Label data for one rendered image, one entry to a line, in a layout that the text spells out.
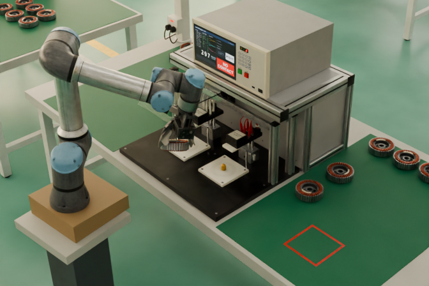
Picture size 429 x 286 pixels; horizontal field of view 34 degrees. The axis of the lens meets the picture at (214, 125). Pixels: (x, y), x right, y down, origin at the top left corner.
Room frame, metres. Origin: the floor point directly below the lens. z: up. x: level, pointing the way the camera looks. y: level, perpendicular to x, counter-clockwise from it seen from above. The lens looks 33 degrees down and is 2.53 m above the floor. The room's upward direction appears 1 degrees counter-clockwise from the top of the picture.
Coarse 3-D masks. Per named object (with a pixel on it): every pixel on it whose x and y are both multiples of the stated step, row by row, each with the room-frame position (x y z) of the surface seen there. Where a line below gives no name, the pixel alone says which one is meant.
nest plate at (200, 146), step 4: (196, 140) 2.59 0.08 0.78; (200, 140) 2.58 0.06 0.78; (196, 144) 2.56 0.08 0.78; (200, 144) 2.55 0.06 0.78; (204, 144) 2.55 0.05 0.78; (192, 148) 2.53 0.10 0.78; (196, 148) 2.53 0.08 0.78; (200, 148) 2.53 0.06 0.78; (204, 148) 2.52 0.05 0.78; (208, 148) 2.54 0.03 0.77; (172, 152) 2.50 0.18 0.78; (176, 152) 2.50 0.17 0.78; (180, 152) 2.50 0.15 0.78; (184, 152) 2.50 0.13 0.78; (188, 152) 2.50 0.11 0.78; (192, 152) 2.50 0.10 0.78; (196, 152) 2.50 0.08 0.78; (200, 152) 2.51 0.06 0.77; (180, 156) 2.47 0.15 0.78; (184, 156) 2.47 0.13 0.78; (188, 156) 2.47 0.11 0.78; (192, 156) 2.48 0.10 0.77; (184, 160) 2.45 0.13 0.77
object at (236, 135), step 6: (234, 132) 2.44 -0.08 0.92; (240, 132) 2.43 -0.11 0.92; (246, 132) 2.47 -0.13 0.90; (228, 138) 2.41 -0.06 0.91; (234, 138) 2.39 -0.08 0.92; (240, 138) 2.39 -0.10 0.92; (246, 138) 2.41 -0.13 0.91; (252, 138) 2.43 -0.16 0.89; (228, 144) 2.41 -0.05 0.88; (234, 144) 2.38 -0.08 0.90; (240, 144) 2.38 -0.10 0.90; (252, 144) 2.44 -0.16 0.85; (228, 150) 2.38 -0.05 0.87; (234, 150) 2.37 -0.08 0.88
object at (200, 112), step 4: (200, 108) 2.63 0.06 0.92; (212, 108) 2.67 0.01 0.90; (216, 108) 2.67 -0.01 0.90; (196, 112) 2.60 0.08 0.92; (200, 112) 2.60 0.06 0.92; (204, 112) 2.60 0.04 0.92; (208, 112) 2.60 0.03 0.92; (212, 112) 2.63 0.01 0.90; (216, 112) 2.63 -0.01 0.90; (220, 112) 2.64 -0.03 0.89; (196, 116) 2.57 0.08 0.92; (200, 116) 2.57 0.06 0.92; (204, 116) 2.58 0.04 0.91; (208, 116) 2.60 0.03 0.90; (212, 116) 2.61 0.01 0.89; (216, 116) 2.62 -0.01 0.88; (196, 120) 2.57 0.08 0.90; (200, 120) 2.57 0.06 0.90; (204, 120) 2.58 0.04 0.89; (208, 120) 2.59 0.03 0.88; (196, 124) 2.56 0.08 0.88; (200, 124) 2.57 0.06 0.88
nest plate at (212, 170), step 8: (216, 160) 2.43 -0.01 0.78; (224, 160) 2.43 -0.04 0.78; (232, 160) 2.43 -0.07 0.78; (200, 168) 2.38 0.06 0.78; (208, 168) 2.38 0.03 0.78; (216, 168) 2.38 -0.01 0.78; (232, 168) 2.38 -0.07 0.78; (240, 168) 2.37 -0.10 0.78; (208, 176) 2.33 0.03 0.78; (216, 176) 2.32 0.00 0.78; (224, 176) 2.32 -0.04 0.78; (232, 176) 2.32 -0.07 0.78; (240, 176) 2.33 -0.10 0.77; (224, 184) 2.27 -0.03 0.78
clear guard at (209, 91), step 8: (184, 72) 2.70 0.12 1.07; (208, 88) 2.55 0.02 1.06; (216, 88) 2.55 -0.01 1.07; (176, 96) 2.49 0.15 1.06; (200, 96) 2.49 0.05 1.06; (208, 96) 2.49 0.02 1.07; (144, 104) 2.52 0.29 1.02; (176, 104) 2.43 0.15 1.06; (152, 112) 2.46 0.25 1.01; (160, 112) 2.44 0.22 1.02; (168, 112) 2.42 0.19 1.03; (168, 120) 2.39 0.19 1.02
